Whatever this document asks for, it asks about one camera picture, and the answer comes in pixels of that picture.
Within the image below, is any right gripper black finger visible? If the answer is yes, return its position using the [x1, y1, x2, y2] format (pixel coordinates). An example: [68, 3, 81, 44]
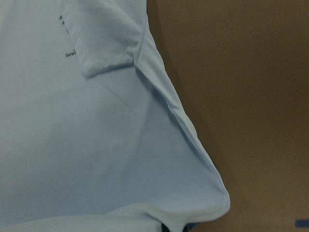
[161, 223, 169, 232]

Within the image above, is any light blue t-shirt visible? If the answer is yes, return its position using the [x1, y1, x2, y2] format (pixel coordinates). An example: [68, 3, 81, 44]
[0, 0, 230, 232]

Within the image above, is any blue tape line crosswise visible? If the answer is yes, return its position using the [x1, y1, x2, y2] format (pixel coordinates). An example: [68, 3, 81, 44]
[295, 220, 309, 228]

